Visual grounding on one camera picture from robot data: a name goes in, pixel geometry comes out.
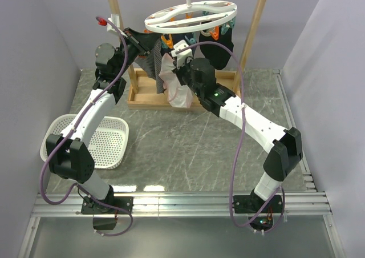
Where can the white pink-trimmed underwear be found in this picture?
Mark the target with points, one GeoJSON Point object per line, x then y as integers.
{"type": "Point", "coordinates": [178, 96]}

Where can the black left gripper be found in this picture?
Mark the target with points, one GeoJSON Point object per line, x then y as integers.
{"type": "Point", "coordinates": [143, 42]}

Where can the teal clothes peg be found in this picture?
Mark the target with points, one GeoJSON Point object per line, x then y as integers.
{"type": "Point", "coordinates": [232, 23]}
{"type": "Point", "coordinates": [190, 38]}
{"type": "Point", "coordinates": [224, 28]}

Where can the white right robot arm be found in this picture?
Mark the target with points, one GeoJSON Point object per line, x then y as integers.
{"type": "Point", "coordinates": [283, 146]}

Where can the wooden hanging rack frame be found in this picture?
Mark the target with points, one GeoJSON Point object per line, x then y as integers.
{"type": "Point", "coordinates": [144, 96]}

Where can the grey striped underwear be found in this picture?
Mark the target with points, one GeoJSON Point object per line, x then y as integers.
{"type": "Point", "coordinates": [151, 64]}

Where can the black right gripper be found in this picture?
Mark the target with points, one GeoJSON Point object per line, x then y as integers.
{"type": "Point", "coordinates": [178, 71]}

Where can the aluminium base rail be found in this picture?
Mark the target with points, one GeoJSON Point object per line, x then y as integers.
{"type": "Point", "coordinates": [187, 224]}

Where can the black underwear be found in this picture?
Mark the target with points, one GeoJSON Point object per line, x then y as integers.
{"type": "Point", "coordinates": [217, 56]}

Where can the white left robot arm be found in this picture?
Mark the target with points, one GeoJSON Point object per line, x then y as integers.
{"type": "Point", "coordinates": [67, 152]}

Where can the orange clothes peg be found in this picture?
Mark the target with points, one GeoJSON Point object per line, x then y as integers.
{"type": "Point", "coordinates": [167, 41]}
{"type": "Point", "coordinates": [214, 33]}

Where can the white oval clip hanger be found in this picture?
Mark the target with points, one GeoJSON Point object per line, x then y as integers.
{"type": "Point", "coordinates": [191, 17]}

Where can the white perforated plastic basket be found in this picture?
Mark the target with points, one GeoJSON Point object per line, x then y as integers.
{"type": "Point", "coordinates": [107, 145]}

